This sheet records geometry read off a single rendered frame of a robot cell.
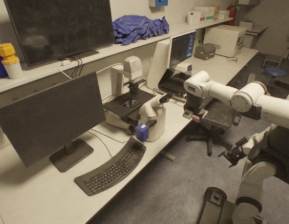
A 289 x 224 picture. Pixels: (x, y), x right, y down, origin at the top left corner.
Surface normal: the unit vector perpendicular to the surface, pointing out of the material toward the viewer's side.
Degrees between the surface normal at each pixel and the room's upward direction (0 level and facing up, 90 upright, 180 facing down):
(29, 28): 86
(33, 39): 86
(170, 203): 0
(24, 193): 0
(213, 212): 0
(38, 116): 86
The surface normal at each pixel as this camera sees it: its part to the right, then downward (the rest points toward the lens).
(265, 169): -0.51, 0.50
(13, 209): 0.00, -0.82
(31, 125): 0.77, 0.31
